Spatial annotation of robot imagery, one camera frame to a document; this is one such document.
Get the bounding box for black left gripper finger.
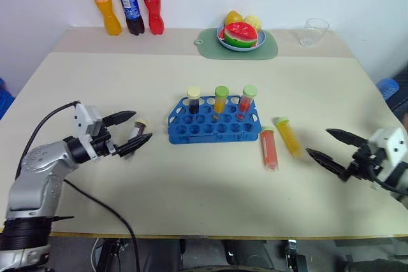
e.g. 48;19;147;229
117;132;154;159
102;110;138;127

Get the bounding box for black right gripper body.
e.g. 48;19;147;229
346;143;386;182

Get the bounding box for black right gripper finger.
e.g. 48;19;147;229
306;148;352;183
325;129;370;150

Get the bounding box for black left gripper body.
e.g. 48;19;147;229
91;124;121;159

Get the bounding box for orange tube yellow cap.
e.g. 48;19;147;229
274;117;304;160

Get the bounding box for red tube green cap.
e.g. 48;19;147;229
260;126;281;173
236;85;258;122

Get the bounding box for blue test tube rack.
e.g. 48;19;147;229
167;94;263;145

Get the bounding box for dark tube pale yellow cap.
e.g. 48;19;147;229
187;86;201;115

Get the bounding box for orange tube green cap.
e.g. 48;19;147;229
212;85;230;122

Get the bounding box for black object beside table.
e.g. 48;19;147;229
385;87;408;131

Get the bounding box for blue stacked stools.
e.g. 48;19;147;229
375;77;401;101

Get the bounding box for clear glass cup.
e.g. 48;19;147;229
298;17;330;48

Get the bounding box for blue plastic crate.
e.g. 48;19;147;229
0;77;16;120

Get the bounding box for orange soda bottle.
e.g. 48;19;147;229
85;0;124;37

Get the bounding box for cola bottle blue label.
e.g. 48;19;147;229
113;0;146;36

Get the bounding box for green silicone mat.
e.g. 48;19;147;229
194;27;279;61

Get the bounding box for red soda bottle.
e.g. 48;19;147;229
140;0;165;36

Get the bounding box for blue plate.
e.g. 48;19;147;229
216;25;266;52

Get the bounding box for toy watermelon slice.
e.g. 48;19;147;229
223;22;259;48

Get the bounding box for yellow toy lemon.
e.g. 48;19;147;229
244;14;263;31

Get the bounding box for orange yellow toy fruit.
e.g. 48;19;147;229
225;10;245;27

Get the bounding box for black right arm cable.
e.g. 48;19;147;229
366;163;408;196

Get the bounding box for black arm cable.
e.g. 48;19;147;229
366;163;408;196
14;100;141;272

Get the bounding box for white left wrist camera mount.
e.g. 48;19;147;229
71;103;105;146

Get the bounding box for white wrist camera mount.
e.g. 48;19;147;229
71;103;105;146
368;127;408;184

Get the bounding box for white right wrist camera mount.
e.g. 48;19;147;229
368;127;408;184

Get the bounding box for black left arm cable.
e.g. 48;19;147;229
14;100;141;272

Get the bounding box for black metal bracket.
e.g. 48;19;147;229
284;239;309;272

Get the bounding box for black metal frame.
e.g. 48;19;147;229
94;238;129;272

